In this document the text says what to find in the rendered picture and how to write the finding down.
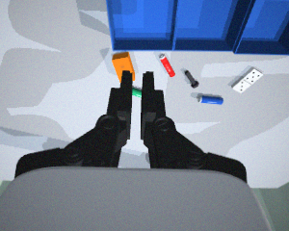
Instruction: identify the orange block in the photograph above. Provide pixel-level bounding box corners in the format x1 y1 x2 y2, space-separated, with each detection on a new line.
112 52 135 81

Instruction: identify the blue rack of bins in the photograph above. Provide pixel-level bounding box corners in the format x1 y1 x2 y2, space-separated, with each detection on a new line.
106 0 289 56

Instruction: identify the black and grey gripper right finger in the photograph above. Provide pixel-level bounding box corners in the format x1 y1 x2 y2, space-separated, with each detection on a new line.
141 71 248 183

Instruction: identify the white domino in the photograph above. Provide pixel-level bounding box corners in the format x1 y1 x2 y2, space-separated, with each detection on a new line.
231 67 263 93

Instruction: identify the blue battery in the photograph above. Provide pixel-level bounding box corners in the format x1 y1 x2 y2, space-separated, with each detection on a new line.
197 95 223 105

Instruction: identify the black bolt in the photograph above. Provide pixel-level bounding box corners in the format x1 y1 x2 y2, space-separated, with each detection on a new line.
185 70 199 89

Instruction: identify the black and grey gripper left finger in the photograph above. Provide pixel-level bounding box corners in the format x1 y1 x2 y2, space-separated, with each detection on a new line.
14 70 133 178

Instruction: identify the green battery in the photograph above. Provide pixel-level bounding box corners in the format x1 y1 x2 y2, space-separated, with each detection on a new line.
132 88 142 98

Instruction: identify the red battery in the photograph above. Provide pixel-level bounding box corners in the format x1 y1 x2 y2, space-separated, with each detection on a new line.
159 54 175 77

